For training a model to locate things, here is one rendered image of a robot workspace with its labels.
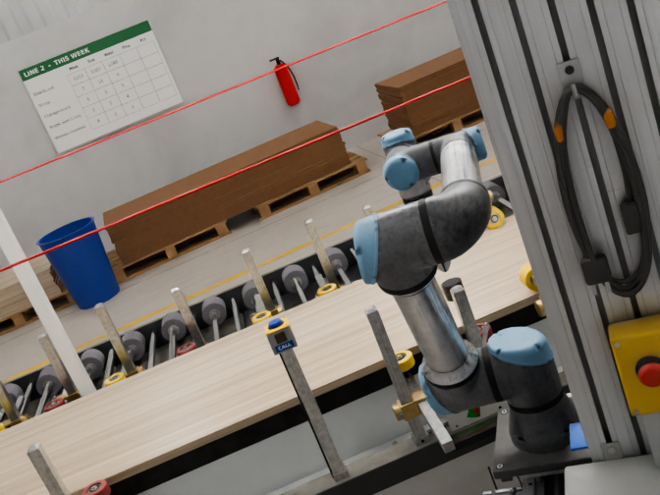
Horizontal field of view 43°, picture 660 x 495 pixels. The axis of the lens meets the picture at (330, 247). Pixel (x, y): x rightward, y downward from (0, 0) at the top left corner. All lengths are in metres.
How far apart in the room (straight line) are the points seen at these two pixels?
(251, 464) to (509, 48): 1.88
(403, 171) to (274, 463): 1.28
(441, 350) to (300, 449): 1.20
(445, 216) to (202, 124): 7.97
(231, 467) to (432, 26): 7.71
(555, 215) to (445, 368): 0.55
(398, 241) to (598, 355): 0.37
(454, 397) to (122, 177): 7.81
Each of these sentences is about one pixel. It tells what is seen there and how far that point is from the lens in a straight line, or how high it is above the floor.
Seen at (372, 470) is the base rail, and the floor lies 0.70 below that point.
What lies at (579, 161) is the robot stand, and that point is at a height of 1.71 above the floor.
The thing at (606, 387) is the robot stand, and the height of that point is 1.36.
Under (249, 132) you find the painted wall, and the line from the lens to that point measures 9.39.
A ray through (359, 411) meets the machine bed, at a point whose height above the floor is 0.76.
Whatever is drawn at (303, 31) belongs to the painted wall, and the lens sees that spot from 9.46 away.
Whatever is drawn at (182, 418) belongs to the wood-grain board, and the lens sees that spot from 2.85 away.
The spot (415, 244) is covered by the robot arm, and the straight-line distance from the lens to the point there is 1.41.
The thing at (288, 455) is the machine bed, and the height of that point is 0.72.
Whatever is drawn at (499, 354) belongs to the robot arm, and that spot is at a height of 1.26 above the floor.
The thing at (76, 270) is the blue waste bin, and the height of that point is 0.38.
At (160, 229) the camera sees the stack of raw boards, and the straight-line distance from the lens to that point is 8.09.
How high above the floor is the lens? 2.09
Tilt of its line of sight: 18 degrees down
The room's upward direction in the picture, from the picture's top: 22 degrees counter-clockwise
